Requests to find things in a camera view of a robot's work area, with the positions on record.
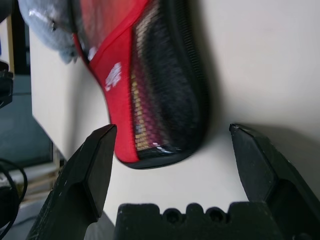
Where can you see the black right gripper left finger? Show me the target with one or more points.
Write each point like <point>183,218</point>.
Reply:
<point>75,180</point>

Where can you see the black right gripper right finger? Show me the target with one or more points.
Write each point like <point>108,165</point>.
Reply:
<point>282,185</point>

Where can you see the red and black paddle case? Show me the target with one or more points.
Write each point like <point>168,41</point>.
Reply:
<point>120,105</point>

